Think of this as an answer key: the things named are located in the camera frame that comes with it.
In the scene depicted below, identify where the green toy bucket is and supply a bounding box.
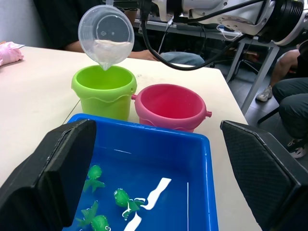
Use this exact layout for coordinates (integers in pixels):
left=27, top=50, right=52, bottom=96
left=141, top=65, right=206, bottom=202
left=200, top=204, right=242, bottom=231
left=71, top=64, right=138, bottom=121

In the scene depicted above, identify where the blue plastic tub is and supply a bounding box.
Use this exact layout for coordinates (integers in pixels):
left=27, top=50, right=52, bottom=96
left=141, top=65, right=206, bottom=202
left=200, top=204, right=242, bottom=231
left=66, top=113, right=219, bottom=231

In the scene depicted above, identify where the seated person in dark trousers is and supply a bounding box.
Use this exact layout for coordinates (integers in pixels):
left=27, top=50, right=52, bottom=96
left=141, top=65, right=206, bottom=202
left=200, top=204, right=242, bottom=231
left=256, top=39, right=308, bottom=159

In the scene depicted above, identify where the black office chair base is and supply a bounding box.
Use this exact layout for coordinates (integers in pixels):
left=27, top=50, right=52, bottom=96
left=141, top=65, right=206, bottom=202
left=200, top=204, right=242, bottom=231
left=257, top=107, right=280, bottom=124

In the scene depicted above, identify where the green toy fish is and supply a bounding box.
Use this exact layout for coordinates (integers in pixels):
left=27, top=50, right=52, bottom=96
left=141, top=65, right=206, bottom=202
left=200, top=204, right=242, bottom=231
left=83, top=165, right=106, bottom=193
left=113, top=188, right=146, bottom=218
left=76, top=201, right=110, bottom=231

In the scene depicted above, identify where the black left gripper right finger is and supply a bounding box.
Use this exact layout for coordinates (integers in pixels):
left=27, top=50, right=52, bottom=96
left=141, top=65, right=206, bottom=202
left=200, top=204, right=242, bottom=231
left=220, top=119, right=308, bottom=231

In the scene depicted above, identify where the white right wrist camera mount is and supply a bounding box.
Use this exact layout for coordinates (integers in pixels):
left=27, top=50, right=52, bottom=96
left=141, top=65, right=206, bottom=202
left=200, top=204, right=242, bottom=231
left=151, top=0, right=265, bottom=29

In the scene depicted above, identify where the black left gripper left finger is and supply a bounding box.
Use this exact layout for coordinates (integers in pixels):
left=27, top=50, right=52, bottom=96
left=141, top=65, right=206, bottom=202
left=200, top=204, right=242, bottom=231
left=0, top=119, right=97, bottom=231

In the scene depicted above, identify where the pink cloth bag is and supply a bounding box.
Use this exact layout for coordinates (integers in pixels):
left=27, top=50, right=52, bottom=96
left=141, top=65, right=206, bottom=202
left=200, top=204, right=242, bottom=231
left=0, top=41, right=25, bottom=67

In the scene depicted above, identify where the clear plastic measuring cup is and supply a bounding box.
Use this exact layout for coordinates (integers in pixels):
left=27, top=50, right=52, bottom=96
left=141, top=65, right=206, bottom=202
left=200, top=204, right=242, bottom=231
left=77, top=0, right=135, bottom=71

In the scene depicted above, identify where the pink toy bucket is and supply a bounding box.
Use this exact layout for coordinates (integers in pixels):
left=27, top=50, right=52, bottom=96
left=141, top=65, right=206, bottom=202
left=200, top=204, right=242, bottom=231
left=131, top=83, right=213, bottom=133

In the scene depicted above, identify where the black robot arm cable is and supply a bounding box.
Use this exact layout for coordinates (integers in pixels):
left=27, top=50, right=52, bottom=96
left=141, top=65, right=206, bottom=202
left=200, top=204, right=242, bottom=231
left=140, top=0, right=268, bottom=71

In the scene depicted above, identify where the thin white cable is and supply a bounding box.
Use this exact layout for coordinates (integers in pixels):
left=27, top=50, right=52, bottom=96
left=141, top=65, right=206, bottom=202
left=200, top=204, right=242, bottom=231
left=157, top=20, right=174, bottom=54

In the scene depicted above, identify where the grey metal desk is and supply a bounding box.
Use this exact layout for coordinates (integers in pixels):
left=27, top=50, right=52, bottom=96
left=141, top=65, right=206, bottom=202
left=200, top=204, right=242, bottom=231
left=134, top=18, right=281, bottom=116

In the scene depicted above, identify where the seated person in dark shirt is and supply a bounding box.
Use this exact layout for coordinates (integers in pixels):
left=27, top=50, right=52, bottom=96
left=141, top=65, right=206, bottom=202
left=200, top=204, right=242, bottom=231
left=33, top=0, right=205, bottom=67

